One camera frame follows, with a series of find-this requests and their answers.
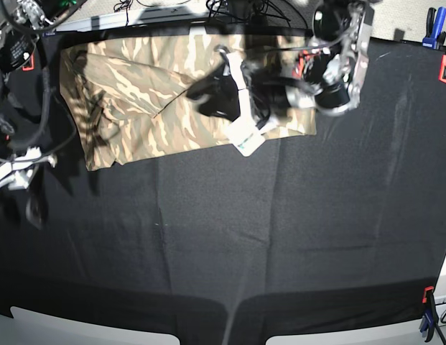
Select orange black clamp front right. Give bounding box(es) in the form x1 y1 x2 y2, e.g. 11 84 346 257
419 286 439 343

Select red clamp rear left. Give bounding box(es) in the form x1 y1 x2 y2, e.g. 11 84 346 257
22 54 34 71

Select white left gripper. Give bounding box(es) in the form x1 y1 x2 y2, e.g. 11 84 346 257
186 45 271 157

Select blue tools rear right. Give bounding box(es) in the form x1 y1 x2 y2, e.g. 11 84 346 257
422 6 446 50

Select camouflage t-shirt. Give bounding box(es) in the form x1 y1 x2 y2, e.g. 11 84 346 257
60 34 305 171

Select black table cloth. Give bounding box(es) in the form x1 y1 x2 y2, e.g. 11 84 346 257
0 39 446 344

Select black cables behind table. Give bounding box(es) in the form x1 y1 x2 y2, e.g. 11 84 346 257
113 0 310 29

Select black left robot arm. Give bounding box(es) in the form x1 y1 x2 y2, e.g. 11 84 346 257
186 1 374 157

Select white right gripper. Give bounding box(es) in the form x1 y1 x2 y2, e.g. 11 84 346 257
0 147 57 229

